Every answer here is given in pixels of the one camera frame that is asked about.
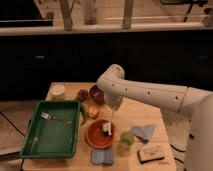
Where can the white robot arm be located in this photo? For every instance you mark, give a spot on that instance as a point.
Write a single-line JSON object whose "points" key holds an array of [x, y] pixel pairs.
{"points": [[196, 104]]}

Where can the blue folded cloth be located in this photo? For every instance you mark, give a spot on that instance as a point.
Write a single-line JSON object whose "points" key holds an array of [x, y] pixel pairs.
{"points": [[144, 132]]}

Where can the green plastic tray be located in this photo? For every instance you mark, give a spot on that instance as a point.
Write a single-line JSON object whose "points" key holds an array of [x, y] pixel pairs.
{"points": [[52, 138]]}

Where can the wooden block brush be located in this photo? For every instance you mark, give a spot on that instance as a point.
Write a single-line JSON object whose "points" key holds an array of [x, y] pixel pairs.
{"points": [[150, 154]]}

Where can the metal fork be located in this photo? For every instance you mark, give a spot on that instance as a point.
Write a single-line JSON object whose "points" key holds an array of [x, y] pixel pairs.
{"points": [[50, 117]]}

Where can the small green cup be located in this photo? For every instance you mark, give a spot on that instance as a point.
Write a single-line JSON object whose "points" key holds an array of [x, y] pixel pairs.
{"points": [[126, 139]]}

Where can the brown pinecone toy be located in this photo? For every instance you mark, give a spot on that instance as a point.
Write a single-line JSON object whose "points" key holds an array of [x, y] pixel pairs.
{"points": [[82, 95]]}

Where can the blue sponge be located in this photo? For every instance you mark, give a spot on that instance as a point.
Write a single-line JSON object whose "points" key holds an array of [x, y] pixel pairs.
{"points": [[102, 156]]}

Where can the white cup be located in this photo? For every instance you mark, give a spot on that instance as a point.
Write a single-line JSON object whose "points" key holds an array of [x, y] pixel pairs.
{"points": [[58, 92]]}

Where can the dark red small bowl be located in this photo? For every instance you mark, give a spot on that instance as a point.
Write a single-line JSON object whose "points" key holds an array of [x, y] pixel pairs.
{"points": [[96, 95]]}

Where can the orange toy fruit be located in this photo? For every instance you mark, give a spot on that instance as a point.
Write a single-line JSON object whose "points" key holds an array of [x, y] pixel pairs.
{"points": [[93, 112]]}

